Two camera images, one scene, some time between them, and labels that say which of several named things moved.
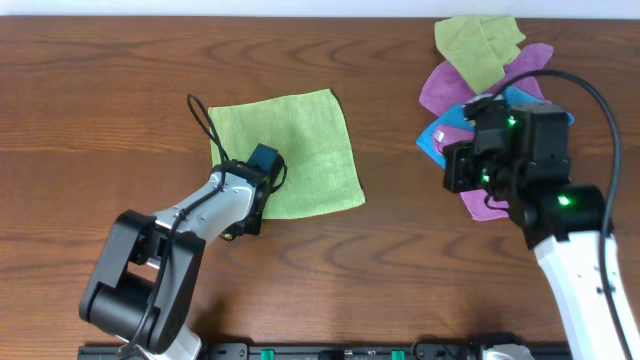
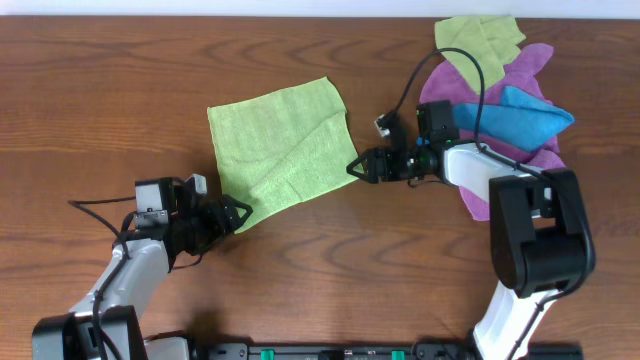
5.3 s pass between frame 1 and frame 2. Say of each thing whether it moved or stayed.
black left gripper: moved
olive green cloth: stayed
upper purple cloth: stayed
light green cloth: moved
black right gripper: moved
